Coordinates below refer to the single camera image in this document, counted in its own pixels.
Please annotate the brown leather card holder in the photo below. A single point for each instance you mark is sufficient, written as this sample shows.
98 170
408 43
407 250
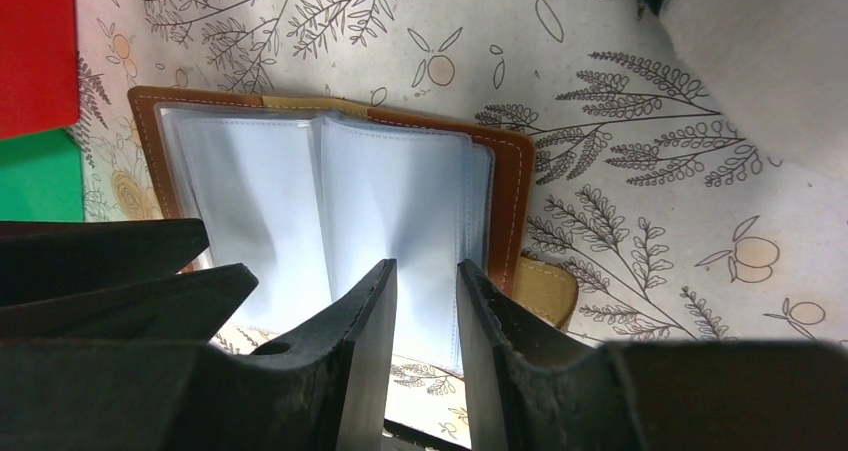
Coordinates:
309 193

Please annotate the black white checkered pillow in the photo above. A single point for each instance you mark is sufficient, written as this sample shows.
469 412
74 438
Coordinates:
777 68

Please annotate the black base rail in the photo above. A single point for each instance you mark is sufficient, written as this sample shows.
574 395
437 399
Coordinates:
399 437

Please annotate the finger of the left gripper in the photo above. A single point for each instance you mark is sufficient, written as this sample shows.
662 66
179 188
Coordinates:
46 260
189 306

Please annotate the floral table mat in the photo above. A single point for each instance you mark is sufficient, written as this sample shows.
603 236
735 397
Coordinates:
674 223

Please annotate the red bin with card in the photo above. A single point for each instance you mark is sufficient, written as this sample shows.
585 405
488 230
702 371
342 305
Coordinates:
39 81

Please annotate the green plastic bin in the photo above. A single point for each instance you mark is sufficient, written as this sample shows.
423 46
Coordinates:
41 178

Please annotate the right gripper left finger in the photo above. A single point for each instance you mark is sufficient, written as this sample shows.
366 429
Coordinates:
136 377

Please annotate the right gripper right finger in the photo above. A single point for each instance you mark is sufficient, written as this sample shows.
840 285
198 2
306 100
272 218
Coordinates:
531 387

